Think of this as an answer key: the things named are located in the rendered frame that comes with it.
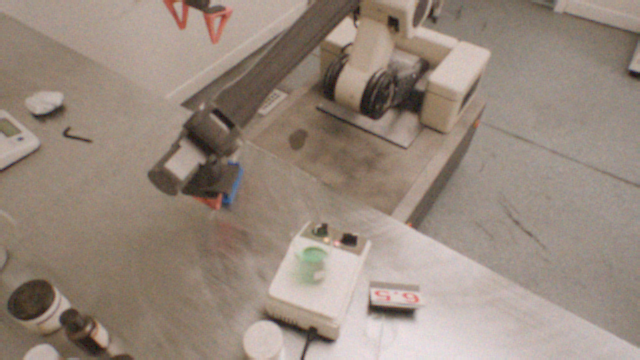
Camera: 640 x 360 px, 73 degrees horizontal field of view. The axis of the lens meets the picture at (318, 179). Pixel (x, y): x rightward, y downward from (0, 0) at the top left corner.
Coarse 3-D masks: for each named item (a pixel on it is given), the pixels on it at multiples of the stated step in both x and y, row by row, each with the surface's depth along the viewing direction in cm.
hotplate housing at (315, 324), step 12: (360, 264) 75; (276, 300) 70; (348, 300) 71; (276, 312) 72; (288, 312) 70; (300, 312) 69; (312, 312) 69; (300, 324) 72; (312, 324) 70; (324, 324) 68; (336, 324) 68; (312, 336) 70; (324, 336) 73; (336, 336) 71
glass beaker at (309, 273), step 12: (312, 228) 68; (300, 240) 69; (312, 240) 70; (324, 240) 69; (300, 264) 66; (312, 264) 64; (324, 264) 65; (300, 276) 69; (312, 276) 67; (324, 276) 68
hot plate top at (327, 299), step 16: (288, 256) 73; (336, 256) 73; (352, 256) 73; (288, 272) 71; (336, 272) 71; (352, 272) 71; (272, 288) 69; (288, 288) 69; (304, 288) 69; (320, 288) 69; (336, 288) 69; (304, 304) 68; (320, 304) 68; (336, 304) 68
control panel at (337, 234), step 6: (312, 222) 84; (330, 228) 84; (336, 234) 82; (342, 234) 82; (336, 240) 80; (360, 240) 81; (366, 240) 82; (336, 246) 77; (342, 246) 78; (360, 246) 79; (354, 252) 77; (360, 252) 77
